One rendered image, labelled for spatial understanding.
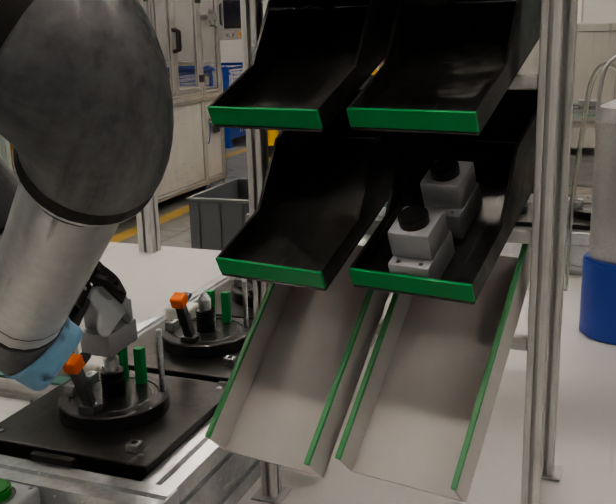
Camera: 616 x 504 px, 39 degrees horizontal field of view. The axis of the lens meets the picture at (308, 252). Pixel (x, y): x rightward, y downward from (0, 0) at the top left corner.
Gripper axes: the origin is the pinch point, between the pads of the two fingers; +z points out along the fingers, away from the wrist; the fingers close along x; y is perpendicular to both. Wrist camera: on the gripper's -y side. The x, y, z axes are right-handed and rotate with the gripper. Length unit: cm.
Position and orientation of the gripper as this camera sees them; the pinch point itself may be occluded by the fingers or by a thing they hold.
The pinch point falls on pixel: (108, 309)
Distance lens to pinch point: 112.5
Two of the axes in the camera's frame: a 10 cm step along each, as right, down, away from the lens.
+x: 9.3, 0.7, -3.6
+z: 2.6, 5.5, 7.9
